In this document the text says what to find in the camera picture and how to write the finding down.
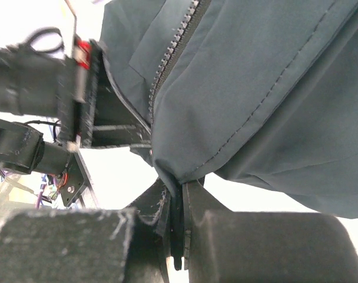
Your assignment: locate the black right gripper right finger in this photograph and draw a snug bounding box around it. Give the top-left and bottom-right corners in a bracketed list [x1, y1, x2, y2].
[183, 181, 358, 282]

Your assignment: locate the dark green grey jacket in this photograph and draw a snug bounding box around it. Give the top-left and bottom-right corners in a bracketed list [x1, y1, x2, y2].
[100, 1, 358, 219]

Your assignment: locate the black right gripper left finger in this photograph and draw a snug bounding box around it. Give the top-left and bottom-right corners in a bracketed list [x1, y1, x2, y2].
[0, 180, 171, 282]

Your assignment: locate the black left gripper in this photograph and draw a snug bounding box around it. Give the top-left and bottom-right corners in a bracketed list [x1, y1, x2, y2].
[58, 35, 151, 149]

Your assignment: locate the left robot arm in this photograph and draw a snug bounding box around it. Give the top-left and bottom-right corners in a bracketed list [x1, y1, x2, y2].
[0, 27, 150, 207]

